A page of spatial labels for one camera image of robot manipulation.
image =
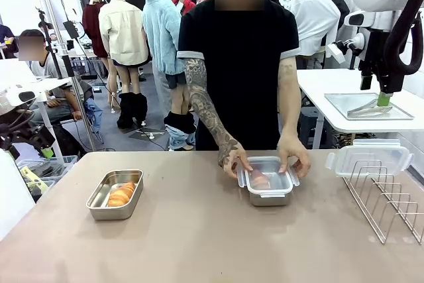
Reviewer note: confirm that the metal serving tongs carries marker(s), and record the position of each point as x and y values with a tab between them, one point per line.
367	110

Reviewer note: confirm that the perforated metal baking tray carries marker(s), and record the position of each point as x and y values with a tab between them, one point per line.
348	102

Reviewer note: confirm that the clear plastic clip lid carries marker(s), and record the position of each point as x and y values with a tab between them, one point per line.
371	155
278	182

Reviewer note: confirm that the rectangular stainless steel container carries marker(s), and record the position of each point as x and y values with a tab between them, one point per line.
268	201
114	211

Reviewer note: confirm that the person's tattooed right forearm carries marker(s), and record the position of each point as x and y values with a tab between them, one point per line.
212	117

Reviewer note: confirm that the person's left hand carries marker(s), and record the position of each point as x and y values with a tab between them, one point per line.
295	150

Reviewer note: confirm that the silver aluminium stand pole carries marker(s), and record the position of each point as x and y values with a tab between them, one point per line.
81	110

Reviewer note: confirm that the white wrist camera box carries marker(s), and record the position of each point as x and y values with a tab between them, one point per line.
336	52

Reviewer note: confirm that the mannequin in white shirt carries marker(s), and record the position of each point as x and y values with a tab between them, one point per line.
314	14

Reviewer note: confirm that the white side table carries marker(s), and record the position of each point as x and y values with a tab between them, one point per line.
314	87

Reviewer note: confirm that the golden croissant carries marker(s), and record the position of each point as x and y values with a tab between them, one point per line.
260	179
121	193

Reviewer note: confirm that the person in black t-shirt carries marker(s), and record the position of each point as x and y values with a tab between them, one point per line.
238	64

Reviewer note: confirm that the clear plastic storage bin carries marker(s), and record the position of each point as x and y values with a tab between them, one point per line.
63	163

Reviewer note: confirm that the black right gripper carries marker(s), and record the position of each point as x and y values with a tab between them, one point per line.
372	51

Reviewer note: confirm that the blue denim garment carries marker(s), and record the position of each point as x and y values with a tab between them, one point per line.
94	114

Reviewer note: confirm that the mannequin in light blue jacket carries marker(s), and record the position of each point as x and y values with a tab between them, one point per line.
159	24

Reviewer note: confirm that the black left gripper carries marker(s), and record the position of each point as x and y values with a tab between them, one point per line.
42	138

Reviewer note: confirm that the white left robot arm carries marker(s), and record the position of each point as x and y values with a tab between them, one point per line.
13	197

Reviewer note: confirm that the person's tattooed right hand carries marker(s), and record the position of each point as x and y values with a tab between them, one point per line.
233	157

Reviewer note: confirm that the black trousers at mannequin ankles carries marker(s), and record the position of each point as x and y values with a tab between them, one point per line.
132	110

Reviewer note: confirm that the mannequin in maroon top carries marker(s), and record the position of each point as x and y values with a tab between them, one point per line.
91	28

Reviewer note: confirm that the person's left forearm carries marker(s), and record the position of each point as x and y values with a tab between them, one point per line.
289	114

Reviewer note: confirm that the person in dark blue shirt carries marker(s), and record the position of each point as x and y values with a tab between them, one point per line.
5	32

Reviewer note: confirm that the white table with seated person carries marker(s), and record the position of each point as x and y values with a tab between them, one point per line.
16	71

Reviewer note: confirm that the black mannequin base plate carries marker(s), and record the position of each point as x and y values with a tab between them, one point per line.
145	135

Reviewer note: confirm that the seated person in grey shirt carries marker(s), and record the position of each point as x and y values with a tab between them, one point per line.
49	67

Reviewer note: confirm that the mannequin in cream jacket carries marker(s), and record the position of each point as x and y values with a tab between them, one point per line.
122	31

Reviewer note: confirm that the black tablet on stand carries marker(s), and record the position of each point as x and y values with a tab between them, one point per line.
70	29

